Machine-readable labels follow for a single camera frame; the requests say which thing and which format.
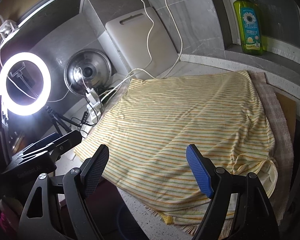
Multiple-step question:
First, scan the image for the black tripod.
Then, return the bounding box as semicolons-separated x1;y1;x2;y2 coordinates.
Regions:
45;106;72;137

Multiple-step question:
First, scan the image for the white power strip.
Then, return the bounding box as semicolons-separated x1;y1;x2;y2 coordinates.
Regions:
82;87;103;128

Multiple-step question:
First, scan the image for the yellow striped cloth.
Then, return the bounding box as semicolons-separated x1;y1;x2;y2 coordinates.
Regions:
74;70;278;225

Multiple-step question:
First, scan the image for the steel pot lid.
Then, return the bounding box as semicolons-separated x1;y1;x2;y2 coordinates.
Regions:
64;49;112;96

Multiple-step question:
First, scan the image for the checkered brown cloth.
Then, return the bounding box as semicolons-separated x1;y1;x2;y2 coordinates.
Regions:
143;71;294;235

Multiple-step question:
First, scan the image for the white cutting board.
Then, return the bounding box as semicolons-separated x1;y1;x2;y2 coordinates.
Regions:
105;7;178;76

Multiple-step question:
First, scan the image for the green dish soap bottle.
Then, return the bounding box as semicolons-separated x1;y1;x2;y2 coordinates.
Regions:
233;0;263;56

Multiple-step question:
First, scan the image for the white ring light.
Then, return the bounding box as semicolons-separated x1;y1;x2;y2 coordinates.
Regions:
0;52;51;116

